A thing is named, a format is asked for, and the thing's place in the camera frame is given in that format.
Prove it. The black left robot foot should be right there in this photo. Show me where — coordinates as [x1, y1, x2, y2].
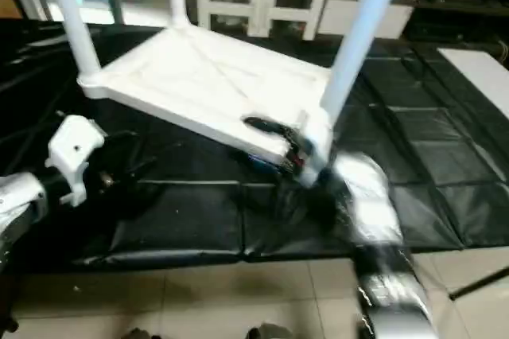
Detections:
[123, 328, 161, 339]

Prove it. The black robot foot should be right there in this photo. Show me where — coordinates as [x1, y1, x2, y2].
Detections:
[245, 323, 293, 339]
[123, 328, 161, 339]

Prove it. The black right robot foot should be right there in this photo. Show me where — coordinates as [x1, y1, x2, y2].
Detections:
[245, 323, 293, 339]

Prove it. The white flat board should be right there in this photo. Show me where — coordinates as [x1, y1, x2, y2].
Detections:
[437, 46, 509, 121]

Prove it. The white plastic table top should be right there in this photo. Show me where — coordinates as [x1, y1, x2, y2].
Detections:
[78, 25, 335, 189]

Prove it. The white drawer unit with handle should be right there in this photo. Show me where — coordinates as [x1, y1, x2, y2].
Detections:
[318, 0, 414, 39]

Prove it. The black work mat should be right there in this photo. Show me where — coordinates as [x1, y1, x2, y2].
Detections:
[0, 21, 509, 268]

